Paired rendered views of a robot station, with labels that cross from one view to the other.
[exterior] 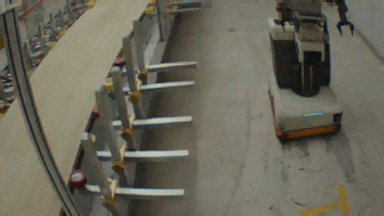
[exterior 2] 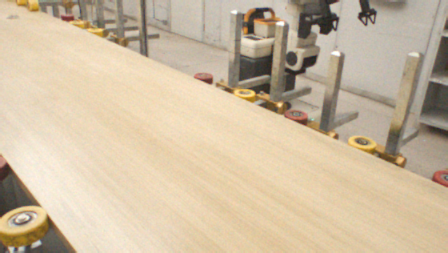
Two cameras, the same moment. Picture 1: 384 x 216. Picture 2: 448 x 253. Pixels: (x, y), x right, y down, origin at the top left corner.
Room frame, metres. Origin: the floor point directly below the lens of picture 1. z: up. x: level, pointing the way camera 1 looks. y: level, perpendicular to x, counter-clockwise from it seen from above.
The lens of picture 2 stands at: (0.99, 1.45, 1.40)
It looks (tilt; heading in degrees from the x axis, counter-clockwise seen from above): 24 degrees down; 305
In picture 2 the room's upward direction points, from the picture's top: 5 degrees clockwise
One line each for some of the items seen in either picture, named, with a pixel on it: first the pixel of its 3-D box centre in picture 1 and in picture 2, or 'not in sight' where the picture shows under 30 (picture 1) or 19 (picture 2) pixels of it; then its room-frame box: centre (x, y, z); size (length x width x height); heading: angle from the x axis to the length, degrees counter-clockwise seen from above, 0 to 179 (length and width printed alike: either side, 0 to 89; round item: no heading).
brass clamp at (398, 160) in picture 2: (119, 159); (383, 156); (1.28, 0.32, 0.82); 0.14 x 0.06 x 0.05; 173
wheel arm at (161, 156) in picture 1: (134, 157); (387, 149); (1.29, 0.25, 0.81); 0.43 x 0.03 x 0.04; 83
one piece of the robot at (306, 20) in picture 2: (309, 19); (315, 20); (2.23, -0.88, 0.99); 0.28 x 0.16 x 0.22; 83
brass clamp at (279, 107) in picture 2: (135, 92); (270, 104); (1.77, 0.26, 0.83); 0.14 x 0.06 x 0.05; 173
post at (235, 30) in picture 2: (140, 55); (234, 67); (2.00, 0.23, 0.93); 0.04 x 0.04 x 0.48; 83
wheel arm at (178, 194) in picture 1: (125, 193); not in sight; (1.04, 0.28, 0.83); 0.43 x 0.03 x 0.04; 83
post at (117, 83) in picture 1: (124, 116); (327, 117); (1.50, 0.29, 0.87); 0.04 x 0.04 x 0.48; 83
